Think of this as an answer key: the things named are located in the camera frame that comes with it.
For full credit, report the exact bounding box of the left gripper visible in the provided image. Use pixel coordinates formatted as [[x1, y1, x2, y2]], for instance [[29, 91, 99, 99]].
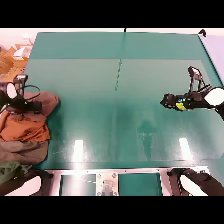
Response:
[[15, 99, 44, 116]]

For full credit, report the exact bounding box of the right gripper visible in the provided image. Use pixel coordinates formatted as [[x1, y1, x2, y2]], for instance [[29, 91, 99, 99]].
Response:
[[159, 93, 186, 111]]

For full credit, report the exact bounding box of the brown garment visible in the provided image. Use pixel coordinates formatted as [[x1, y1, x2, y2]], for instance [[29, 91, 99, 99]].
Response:
[[20, 91, 61, 118]]

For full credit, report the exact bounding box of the orange garment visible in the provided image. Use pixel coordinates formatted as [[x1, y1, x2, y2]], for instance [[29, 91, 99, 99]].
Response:
[[0, 109, 52, 144]]

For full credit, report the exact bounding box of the grey garment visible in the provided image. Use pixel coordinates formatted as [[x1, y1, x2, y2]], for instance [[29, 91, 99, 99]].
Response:
[[0, 139, 50, 165]]

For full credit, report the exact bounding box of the green garment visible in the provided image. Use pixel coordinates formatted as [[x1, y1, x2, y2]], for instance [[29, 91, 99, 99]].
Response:
[[0, 161, 34, 186]]

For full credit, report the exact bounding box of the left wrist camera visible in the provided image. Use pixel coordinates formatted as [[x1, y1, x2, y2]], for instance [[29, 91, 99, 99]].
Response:
[[13, 73, 30, 96]]

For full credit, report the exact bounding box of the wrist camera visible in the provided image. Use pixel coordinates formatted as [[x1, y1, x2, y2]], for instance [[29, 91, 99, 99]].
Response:
[[187, 65, 207, 93], [13, 73, 30, 96]]

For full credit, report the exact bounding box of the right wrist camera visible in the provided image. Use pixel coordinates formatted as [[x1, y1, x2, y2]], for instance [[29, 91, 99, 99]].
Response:
[[187, 65, 207, 93]]

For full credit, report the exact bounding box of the silver frame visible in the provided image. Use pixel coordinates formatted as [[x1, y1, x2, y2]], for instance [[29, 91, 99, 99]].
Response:
[[39, 166, 214, 197]]

